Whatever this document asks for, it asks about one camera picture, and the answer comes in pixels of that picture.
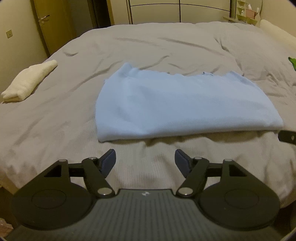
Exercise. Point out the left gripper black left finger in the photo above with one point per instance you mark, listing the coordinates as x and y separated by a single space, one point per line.
63 193

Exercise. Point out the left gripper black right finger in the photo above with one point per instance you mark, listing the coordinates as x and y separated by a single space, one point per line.
227 193

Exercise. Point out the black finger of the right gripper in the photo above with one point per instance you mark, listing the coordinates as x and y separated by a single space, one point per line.
287 137

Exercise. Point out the light blue sweater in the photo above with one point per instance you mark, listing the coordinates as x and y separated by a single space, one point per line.
139 104

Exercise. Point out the beige bed cover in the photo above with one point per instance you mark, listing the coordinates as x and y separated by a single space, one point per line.
57 121

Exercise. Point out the green cloth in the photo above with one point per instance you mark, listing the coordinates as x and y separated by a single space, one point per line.
293 62

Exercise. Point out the white pillow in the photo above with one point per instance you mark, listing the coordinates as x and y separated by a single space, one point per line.
276 32

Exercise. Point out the folded white towel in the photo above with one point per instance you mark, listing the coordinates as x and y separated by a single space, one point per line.
27 80

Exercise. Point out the bedside shelf with items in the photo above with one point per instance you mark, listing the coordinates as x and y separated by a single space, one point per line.
245 12

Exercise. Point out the wooden door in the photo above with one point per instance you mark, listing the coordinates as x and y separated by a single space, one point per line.
62 21

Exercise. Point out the white wardrobe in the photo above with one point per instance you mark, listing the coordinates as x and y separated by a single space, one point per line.
139 12

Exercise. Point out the wall light switch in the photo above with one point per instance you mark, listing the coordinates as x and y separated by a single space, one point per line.
9 34

